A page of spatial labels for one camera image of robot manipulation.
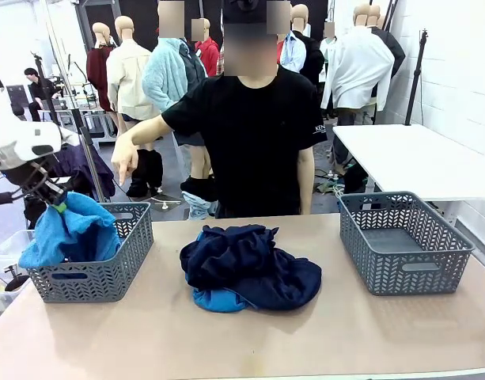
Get white rectangular table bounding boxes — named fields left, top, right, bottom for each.
left=332, top=123, right=485, bottom=226

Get blue smooth fabric garment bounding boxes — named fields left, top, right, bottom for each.
left=192, top=231, right=252, bottom=314

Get light blue jeans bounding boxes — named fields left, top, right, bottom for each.
left=181, top=192, right=218, bottom=221

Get mannequin in red jacket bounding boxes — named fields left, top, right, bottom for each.
left=194, top=17, right=222, bottom=78

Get mannequin in black coat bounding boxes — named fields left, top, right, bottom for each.
left=366, top=3, right=407, bottom=80

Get mannequin in maroon garment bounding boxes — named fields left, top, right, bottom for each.
left=86, top=21, right=117, bottom=114

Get black baseball cap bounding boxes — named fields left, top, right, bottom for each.
left=222, top=0, right=269, bottom=25

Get silver light stand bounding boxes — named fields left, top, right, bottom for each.
left=40, top=0, right=108, bottom=203

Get mannequin in dark grey vest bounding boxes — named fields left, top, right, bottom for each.
left=173, top=39, right=218, bottom=203

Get mannequin in pale blue shirt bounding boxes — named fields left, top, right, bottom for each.
left=276, top=31, right=307, bottom=74

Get mannequin in cream jacket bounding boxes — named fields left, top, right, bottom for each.
left=106, top=15, right=164, bottom=179

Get black fuzzy boot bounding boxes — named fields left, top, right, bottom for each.
left=146, top=149, right=165, bottom=195
left=126, top=149, right=151, bottom=199

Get person in black t-shirt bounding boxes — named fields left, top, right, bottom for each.
left=161, top=65, right=328, bottom=219

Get dark purple cloth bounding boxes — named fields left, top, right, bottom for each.
left=47, top=144, right=116, bottom=203

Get mannequin in black jacket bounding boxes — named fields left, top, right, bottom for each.
left=291, top=3, right=326, bottom=88

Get person's right forearm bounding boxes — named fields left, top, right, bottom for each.
left=129, top=114, right=176, bottom=146

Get black bag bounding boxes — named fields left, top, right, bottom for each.
left=23, top=193, right=49, bottom=230

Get cluttered background workbench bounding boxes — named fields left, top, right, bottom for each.
left=51, top=77, right=116, bottom=142

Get small mannequin in white top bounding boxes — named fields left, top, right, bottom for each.
left=319, top=21, right=338, bottom=120

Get seated person in black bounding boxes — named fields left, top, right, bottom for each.
left=23, top=67, right=59, bottom=122

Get tangled cables and power strip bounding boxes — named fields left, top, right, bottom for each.
left=315, top=168, right=346, bottom=199

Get mannequin in white shirt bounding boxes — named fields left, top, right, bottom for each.
left=320, top=2, right=396, bottom=127

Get clear plastic storage bin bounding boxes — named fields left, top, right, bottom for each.
left=0, top=259, right=32, bottom=314
left=0, top=229, right=36, bottom=274

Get thin black stand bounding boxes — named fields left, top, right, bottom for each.
left=30, top=51, right=65, bottom=127

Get person's right hand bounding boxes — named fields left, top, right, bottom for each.
left=110, top=134, right=140, bottom=187

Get black tripod stand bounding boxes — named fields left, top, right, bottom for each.
left=404, top=28, right=430, bottom=127

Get person's left forearm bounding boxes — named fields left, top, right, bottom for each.
left=297, top=158, right=316, bottom=215

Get grey woven-pattern plastic basket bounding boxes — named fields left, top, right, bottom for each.
left=339, top=192, right=476, bottom=297
left=26, top=201, right=154, bottom=304

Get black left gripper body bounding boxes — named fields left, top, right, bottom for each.
left=0, top=154, right=55, bottom=187

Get navy blue garment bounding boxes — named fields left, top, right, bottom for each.
left=179, top=224, right=323, bottom=311

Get mannequin in light-blue fleece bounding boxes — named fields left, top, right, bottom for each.
left=142, top=0, right=190, bottom=124

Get bright blue terry top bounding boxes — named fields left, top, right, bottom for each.
left=18, top=191, right=123, bottom=270

